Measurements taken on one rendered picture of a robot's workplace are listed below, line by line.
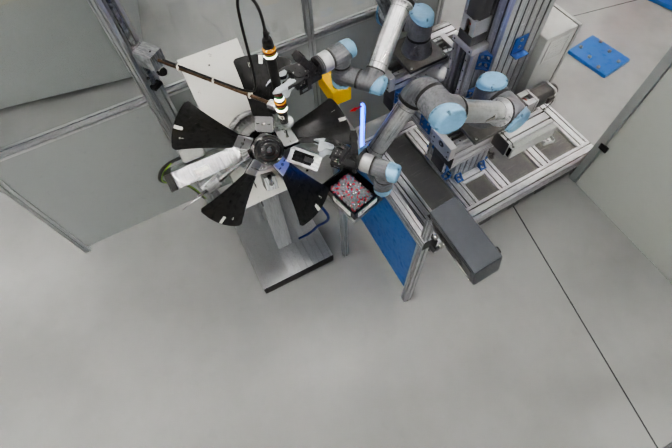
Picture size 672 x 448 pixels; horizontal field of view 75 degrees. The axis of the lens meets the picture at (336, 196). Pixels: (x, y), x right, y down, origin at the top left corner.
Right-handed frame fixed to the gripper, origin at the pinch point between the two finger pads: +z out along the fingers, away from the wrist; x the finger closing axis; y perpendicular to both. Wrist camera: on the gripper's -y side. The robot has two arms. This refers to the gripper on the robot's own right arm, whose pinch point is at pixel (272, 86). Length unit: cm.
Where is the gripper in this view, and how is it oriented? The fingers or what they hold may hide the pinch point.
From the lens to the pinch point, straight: 157.6
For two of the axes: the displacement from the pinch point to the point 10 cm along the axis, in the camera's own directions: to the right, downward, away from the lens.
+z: -7.9, 5.4, -2.9
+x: -6.1, -6.7, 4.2
